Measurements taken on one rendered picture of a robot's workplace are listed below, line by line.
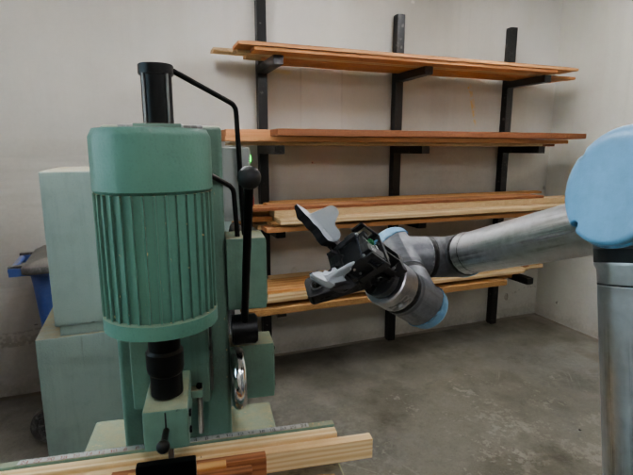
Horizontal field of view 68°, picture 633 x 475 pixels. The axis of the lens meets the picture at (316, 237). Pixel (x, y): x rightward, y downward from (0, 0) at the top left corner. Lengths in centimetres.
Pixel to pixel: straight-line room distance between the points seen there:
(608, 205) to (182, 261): 53
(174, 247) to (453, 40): 341
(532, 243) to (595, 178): 31
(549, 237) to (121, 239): 63
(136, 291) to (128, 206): 12
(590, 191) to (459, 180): 340
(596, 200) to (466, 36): 352
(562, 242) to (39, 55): 286
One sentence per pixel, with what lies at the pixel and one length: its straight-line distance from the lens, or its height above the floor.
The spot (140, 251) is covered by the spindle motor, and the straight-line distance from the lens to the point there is 70.
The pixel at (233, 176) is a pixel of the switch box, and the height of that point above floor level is 142.
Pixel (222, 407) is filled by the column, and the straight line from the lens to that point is 109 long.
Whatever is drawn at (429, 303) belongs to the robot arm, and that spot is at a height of 120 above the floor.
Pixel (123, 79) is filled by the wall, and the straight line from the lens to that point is 311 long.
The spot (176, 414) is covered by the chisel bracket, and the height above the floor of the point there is 106.
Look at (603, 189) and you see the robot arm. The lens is 52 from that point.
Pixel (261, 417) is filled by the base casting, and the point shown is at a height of 80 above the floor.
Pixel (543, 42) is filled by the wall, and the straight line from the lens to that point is 449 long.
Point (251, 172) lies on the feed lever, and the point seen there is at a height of 144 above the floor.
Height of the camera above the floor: 147
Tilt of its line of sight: 11 degrees down
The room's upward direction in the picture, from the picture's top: straight up
